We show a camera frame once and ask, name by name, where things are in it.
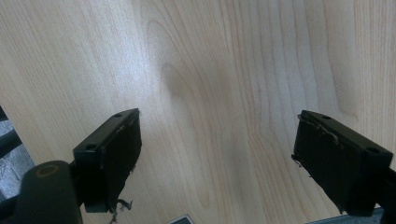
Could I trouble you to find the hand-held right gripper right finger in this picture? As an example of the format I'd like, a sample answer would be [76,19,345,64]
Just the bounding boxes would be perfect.
[290,109,394,217]

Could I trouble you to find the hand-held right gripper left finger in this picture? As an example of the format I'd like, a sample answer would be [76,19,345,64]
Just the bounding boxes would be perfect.
[72,107,143,214]

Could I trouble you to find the black metal bar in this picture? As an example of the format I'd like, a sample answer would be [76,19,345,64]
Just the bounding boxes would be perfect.
[0,105,23,160]

